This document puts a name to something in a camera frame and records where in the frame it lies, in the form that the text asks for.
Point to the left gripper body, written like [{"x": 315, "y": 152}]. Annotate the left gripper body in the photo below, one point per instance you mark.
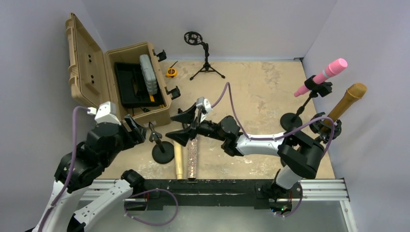
[{"x": 123, "y": 143}]

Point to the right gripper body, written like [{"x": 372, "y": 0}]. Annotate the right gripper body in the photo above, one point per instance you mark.
[{"x": 208, "y": 128}]

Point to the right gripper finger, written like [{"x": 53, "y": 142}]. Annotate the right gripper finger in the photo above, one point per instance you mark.
[
  {"x": 191, "y": 116},
  {"x": 183, "y": 136}
]

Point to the glitter microphone with grey head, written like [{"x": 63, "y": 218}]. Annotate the glitter microphone with grey head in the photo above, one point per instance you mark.
[{"x": 192, "y": 158}]

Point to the cream beige microphone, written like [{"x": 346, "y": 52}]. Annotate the cream beige microphone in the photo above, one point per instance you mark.
[{"x": 178, "y": 155}]

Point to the black round-base mic stand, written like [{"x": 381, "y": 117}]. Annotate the black round-base mic stand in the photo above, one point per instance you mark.
[{"x": 163, "y": 151}]

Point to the black tripod mic stand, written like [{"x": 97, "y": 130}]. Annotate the black tripod mic stand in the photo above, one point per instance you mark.
[{"x": 194, "y": 38}]

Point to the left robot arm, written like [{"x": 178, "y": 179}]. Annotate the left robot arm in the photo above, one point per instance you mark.
[{"x": 77, "y": 171}]

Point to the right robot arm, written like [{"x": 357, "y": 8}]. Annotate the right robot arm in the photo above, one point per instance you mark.
[{"x": 301, "y": 153}]

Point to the pink mic round-base stand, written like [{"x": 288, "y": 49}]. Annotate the pink mic round-base stand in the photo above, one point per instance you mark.
[{"x": 293, "y": 120}]

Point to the pink microphone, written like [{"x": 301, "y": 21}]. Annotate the pink microphone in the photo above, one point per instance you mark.
[{"x": 333, "y": 69}]

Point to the gold microphone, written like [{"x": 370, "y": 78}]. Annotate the gold microphone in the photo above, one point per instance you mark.
[{"x": 354, "y": 93}]

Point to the black tray in case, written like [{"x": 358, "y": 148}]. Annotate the black tray in case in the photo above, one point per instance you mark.
[{"x": 132, "y": 87}]

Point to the yellow tape measure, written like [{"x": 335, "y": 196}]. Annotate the yellow tape measure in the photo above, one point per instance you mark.
[{"x": 171, "y": 71}]

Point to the tan hard equipment case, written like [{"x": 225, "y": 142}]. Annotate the tan hard equipment case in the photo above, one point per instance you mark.
[{"x": 93, "y": 77}]

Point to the grey plastic tool case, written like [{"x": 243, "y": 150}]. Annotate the grey plastic tool case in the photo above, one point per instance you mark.
[{"x": 148, "y": 74}]

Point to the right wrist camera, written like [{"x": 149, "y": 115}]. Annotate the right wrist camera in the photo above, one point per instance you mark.
[{"x": 203, "y": 105}]

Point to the gold mic shock-mount stand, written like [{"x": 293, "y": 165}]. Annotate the gold mic shock-mount stand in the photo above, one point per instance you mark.
[{"x": 323, "y": 129}]

